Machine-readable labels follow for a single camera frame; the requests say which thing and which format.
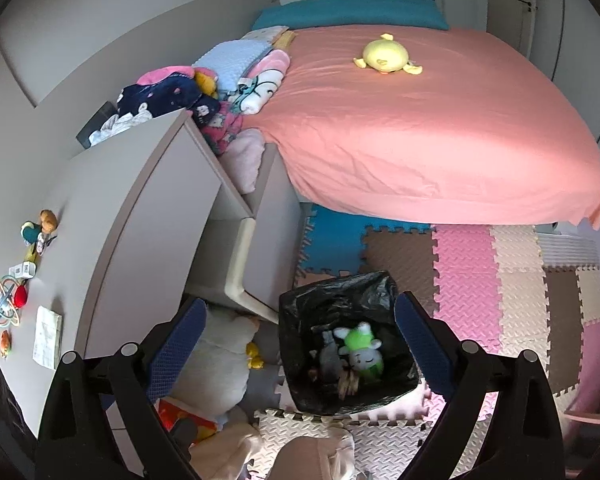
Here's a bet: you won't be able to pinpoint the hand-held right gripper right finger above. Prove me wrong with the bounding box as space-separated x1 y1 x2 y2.
394 291 566 480

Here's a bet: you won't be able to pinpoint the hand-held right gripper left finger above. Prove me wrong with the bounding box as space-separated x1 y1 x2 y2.
34 296 208 480

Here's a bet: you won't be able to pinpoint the black bag-lined bin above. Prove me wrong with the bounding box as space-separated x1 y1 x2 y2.
278 270 422 416

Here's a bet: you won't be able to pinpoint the white paper sheet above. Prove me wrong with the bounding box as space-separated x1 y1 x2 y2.
32 306 64 370

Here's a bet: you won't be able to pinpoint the small black white toy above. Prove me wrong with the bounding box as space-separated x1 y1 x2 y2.
34 232 58 256

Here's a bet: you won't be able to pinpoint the colourful ring toy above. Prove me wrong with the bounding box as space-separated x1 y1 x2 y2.
0 276 23 328

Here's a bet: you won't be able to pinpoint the teal toy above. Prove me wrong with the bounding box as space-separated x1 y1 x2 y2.
20 221 46 246

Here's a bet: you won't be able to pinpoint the large white plush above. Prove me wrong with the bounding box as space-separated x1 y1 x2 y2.
172 305 263 416

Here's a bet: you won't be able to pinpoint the green white plush toy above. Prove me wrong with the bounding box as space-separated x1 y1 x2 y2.
334 322 386 377

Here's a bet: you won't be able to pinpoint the red yellow package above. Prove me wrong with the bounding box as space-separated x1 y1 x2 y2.
157 397 218 446

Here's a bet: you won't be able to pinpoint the foam puzzle floor mats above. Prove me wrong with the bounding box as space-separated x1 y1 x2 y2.
250 202 600 480

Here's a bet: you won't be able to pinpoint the grey soft toy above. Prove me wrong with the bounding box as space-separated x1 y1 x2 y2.
319 330 346 373

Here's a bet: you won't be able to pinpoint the beige plush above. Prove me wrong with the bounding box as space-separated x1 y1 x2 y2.
190 420 266 480

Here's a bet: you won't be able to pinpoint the person's leg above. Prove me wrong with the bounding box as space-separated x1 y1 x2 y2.
275 435 356 480

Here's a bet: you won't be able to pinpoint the pink plastic rim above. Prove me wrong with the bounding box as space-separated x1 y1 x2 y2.
562 407 600 428

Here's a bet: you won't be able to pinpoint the light pink cushion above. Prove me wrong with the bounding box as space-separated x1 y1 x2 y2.
219 128 266 196

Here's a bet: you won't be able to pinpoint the bed with pink sheet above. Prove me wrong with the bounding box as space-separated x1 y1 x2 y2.
240 27 600 231

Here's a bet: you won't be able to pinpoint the pink printed blanket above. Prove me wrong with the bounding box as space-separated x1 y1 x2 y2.
189 95 246 156

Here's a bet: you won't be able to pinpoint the white clothes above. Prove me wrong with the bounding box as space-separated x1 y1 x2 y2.
89 110 156 147

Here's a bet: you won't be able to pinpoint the black box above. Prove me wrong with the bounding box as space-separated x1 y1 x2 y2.
76 101 118 150

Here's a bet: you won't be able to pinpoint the navy printed cloth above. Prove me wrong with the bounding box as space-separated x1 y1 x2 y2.
116 72 206 117

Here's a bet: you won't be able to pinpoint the yellow orange plush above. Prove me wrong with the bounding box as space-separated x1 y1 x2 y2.
195 71 218 98

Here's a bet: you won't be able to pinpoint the pink plush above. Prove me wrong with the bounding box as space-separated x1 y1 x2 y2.
136 66 198 86

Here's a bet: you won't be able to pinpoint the pink white folded blanket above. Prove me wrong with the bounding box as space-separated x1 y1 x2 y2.
237 49 292 115

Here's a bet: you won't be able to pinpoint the light blue blanket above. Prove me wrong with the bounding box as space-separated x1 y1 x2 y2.
192 39 276 92

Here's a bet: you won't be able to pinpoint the yellow plush duck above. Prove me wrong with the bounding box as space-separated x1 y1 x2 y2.
352 33 424 76

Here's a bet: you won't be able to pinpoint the white patterned pillow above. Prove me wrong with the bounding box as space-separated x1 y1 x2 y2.
240 26 297 46

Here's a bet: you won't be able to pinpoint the teal pillow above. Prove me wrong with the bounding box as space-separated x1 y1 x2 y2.
251 0 451 31

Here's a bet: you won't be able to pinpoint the white door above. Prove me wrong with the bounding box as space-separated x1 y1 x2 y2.
485 0 538 61

